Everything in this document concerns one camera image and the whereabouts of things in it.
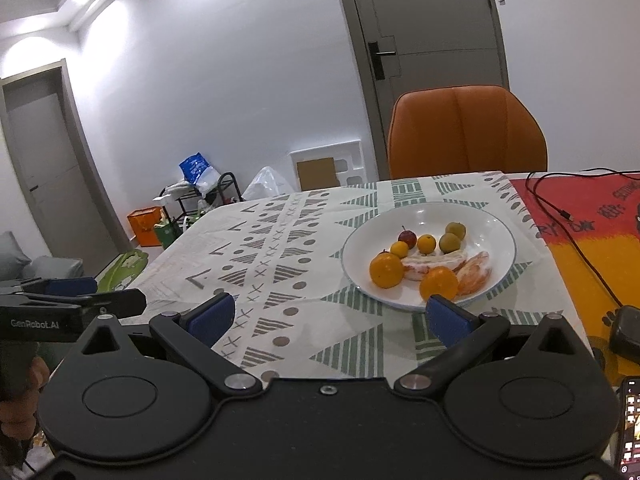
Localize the peeled pomelo segment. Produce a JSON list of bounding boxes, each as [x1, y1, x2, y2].
[[455, 251, 493, 296]]

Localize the white plastic bag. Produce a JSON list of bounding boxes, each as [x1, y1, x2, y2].
[[241, 166, 296, 201]]

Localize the smartphone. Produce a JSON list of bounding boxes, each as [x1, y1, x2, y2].
[[612, 377, 640, 463]]

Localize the black metal rack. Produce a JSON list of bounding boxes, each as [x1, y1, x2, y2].
[[160, 172, 245, 216]]

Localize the green bag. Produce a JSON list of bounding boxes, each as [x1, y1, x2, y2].
[[154, 220, 183, 250]]

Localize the grey sofa cushions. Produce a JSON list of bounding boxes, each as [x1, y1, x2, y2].
[[0, 231, 86, 301]]

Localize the orange box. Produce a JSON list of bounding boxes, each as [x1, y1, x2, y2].
[[126, 206, 168, 247]]

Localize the patterned tablecloth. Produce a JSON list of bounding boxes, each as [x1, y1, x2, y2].
[[120, 170, 593, 381]]

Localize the black power adapter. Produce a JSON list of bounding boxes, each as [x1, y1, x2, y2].
[[609, 305, 640, 358]]

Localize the green floor mat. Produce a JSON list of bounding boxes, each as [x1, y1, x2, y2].
[[97, 250, 149, 293]]

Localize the grey door with black lock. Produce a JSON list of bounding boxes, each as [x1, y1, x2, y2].
[[330, 0, 511, 181]]

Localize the black cable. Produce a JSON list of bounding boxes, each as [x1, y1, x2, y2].
[[527, 169, 640, 311]]

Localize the large orange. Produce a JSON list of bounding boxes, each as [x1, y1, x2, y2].
[[369, 252, 405, 289], [419, 266, 460, 302]]

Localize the blue plastic bag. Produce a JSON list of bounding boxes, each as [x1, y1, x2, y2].
[[179, 152, 211, 183]]

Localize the white foam packaging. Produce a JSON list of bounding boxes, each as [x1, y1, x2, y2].
[[289, 140, 366, 192]]

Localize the clear bag with white contents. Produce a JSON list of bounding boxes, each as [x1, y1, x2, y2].
[[197, 167, 222, 193]]

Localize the red and yellow mat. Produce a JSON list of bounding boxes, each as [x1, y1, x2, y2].
[[509, 172, 640, 386]]

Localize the orange chair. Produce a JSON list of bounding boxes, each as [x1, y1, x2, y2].
[[387, 85, 549, 180]]

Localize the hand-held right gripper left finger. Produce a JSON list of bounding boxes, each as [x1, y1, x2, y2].
[[77, 291, 264, 396]]

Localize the person's left hand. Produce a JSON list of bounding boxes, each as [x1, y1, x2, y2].
[[0, 355, 52, 463]]

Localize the brown cardboard piece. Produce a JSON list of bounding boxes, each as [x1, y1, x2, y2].
[[296, 157, 337, 190]]

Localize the grey cushion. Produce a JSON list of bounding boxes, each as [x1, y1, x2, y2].
[[0, 231, 32, 281], [30, 256, 84, 281]]

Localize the grey door with lever handle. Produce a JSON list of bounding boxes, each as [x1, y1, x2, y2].
[[0, 60, 121, 261]]

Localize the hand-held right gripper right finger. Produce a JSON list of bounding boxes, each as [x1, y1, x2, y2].
[[394, 294, 568, 396]]

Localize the white plate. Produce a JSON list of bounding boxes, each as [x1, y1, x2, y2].
[[341, 201, 517, 312]]

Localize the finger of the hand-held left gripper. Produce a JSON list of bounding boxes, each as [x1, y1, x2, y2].
[[10, 276, 99, 305], [75, 289, 148, 318]]

